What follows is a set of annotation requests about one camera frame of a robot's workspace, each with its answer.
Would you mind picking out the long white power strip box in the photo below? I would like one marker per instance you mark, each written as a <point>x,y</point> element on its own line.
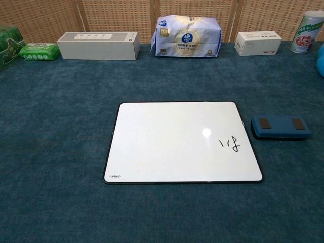
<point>98,49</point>

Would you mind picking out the green sachet display box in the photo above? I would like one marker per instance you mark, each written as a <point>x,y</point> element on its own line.
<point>10,48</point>

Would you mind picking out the blue detergent pump bottle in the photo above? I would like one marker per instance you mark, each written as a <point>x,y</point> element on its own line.
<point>321,63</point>

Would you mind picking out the blue white tissue paper pack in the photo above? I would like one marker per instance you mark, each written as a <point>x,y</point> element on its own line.
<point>187,38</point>

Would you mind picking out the small white cardboard box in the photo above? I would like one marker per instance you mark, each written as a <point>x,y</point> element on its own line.
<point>258,44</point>

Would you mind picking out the green tissue pack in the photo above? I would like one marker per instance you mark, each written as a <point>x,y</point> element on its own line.
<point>38,51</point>

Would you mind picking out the cylindrical can with white lid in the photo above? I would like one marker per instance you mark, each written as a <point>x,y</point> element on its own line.
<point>305,33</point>

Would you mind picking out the small blue device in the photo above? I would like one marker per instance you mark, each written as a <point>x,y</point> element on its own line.
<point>278,126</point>

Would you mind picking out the white rectangular pad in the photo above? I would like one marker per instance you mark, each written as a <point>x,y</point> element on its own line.
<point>164,141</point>

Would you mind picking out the woven bamboo folding screen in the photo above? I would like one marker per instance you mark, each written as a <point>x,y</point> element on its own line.
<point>114,17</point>

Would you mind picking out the teal table cloth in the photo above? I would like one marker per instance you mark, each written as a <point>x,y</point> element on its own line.
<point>63,126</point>

